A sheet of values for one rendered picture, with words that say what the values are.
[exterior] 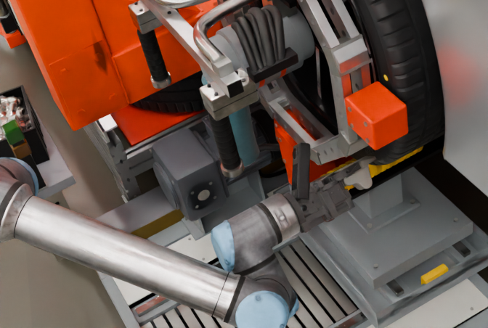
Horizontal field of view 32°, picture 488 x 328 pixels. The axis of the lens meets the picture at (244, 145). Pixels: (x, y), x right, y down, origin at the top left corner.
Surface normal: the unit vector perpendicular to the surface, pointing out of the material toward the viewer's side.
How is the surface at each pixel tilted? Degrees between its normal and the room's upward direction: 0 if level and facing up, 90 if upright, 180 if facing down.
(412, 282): 0
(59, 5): 90
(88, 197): 0
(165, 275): 42
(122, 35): 90
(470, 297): 0
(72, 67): 90
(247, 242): 48
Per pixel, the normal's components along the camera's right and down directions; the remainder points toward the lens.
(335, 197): 0.21, -0.11
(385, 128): 0.47, 0.55
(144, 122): -0.18, -0.71
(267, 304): -0.01, 0.12
